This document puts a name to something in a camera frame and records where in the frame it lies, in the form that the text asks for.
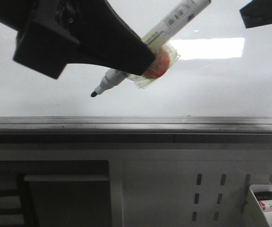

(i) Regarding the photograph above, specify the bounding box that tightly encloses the white whiteboard marker black cap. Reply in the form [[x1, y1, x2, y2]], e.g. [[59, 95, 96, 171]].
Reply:
[[91, 0, 211, 97]]

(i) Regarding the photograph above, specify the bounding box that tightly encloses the grey whiteboard frame rail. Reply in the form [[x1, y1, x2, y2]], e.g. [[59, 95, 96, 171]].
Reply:
[[0, 116, 272, 144]]

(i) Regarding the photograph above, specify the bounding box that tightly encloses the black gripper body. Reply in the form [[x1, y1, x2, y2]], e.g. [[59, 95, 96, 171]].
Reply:
[[0, 0, 60, 31]]

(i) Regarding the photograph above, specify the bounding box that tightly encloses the white slotted metal panel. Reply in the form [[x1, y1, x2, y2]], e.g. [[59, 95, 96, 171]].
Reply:
[[0, 143, 272, 227]]

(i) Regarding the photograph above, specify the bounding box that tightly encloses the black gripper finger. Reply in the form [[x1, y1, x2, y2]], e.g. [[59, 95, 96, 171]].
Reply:
[[239, 0, 272, 28], [13, 0, 155, 79]]

